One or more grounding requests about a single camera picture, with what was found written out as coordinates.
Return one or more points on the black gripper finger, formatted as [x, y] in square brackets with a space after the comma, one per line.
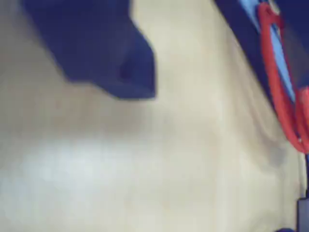
[101, 48]

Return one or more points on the blue ribbed metal enclosure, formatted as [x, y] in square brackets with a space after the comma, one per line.
[241, 36]

